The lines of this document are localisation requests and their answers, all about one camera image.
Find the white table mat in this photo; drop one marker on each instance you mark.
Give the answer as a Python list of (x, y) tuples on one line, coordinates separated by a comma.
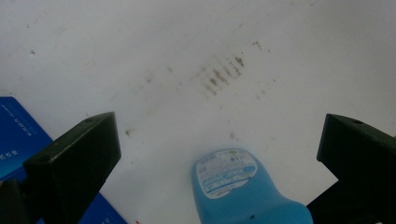
[(186, 46)]

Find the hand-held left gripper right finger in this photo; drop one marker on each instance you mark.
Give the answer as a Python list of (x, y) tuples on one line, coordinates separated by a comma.
[(361, 161)]

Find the blue detergent bottle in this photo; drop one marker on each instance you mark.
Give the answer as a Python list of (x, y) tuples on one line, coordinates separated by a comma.
[(246, 202)]

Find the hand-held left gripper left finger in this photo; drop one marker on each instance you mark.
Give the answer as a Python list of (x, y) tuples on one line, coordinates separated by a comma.
[(73, 168)]

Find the blue cardboard box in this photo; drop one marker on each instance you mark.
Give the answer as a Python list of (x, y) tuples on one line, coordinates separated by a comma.
[(18, 133)]

